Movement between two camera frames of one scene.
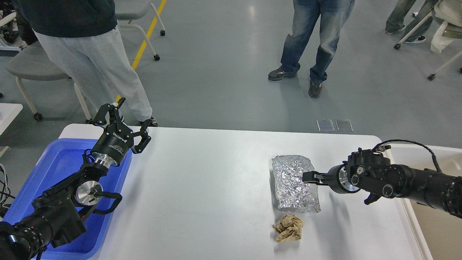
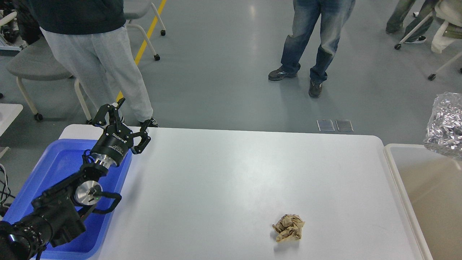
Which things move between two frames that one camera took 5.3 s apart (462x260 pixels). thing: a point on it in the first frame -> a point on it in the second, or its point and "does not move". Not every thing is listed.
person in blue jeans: x=333 y=14 does not move
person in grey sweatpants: x=82 y=35 does not move
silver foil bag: x=292 y=193 -> x=444 y=133
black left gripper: x=112 y=146 does not move
